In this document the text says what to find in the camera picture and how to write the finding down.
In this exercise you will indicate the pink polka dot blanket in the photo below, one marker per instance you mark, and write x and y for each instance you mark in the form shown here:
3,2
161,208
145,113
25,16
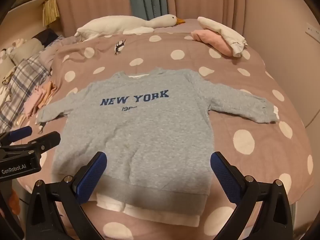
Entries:
250,130

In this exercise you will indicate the white goose plush toy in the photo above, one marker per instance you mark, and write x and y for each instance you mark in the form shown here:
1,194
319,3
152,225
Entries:
112,26

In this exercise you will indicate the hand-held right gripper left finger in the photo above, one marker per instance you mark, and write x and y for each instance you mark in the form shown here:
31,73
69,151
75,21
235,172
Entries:
93,177

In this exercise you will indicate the pink curtain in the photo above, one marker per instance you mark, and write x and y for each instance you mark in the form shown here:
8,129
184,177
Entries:
95,0

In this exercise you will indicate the stack of pink cloths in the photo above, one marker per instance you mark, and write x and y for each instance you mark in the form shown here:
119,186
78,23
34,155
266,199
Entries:
40,97

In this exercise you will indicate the dark cloth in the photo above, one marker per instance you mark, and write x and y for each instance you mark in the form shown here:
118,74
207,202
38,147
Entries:
46,36

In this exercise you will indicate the white folded garment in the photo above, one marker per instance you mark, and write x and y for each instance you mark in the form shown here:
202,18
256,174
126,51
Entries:
225,31

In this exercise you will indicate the plaid cloth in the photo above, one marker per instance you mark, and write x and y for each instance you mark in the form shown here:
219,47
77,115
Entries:
25,80

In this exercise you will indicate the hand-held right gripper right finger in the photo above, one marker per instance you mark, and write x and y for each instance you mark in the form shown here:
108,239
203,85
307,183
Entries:
223,177

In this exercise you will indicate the pink folded garment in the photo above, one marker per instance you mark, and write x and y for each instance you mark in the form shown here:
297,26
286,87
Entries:
212,41

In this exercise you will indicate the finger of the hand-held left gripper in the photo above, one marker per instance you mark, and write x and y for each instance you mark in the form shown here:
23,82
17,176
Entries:
47,140
21,132

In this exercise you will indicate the straw tassel ornament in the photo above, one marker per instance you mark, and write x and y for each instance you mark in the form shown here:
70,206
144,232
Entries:
51,11

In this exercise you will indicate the grey pillow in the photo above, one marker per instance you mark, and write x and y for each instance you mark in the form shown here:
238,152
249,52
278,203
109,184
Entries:
25,51

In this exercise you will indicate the white wall socket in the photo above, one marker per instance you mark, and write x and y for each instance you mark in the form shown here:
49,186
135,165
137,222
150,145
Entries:
313,31

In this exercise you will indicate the grey sweatshirt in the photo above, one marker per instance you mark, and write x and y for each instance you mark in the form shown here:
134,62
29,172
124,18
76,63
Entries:
150,135

